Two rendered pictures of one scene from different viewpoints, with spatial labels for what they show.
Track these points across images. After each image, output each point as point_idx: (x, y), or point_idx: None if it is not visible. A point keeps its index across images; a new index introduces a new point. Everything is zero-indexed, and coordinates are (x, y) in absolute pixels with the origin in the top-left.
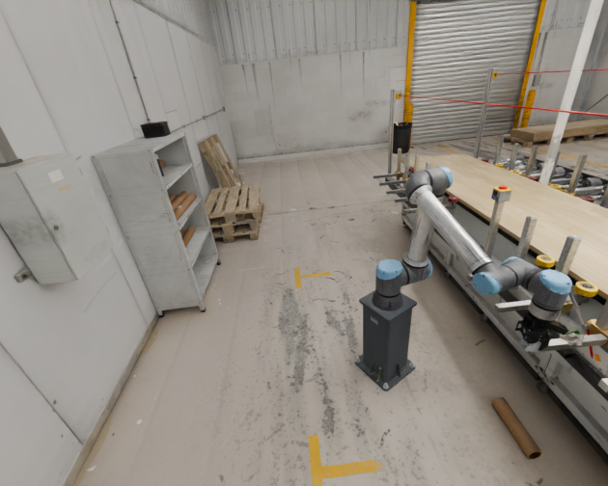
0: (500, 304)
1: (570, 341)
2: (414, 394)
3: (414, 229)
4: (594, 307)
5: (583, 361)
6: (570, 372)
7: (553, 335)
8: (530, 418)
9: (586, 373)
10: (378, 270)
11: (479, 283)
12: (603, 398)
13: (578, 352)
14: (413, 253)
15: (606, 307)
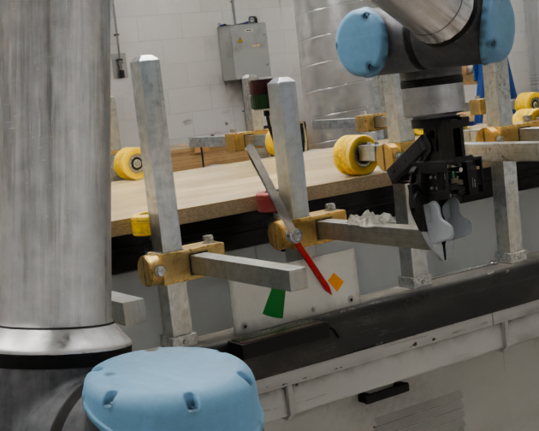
0: (283, 268)
1: (385, 219)
2: None
3: (85, 112)
4: (141, 288)
5: (329, 316)
6: (296, 409)
7: (261, 333)
8: None
9: (346, 336)
10: (228, 396)
11: (500, 25)
12: (364, 371)
13: (305, 318)
14: (105, 267)
15: (292, 158)
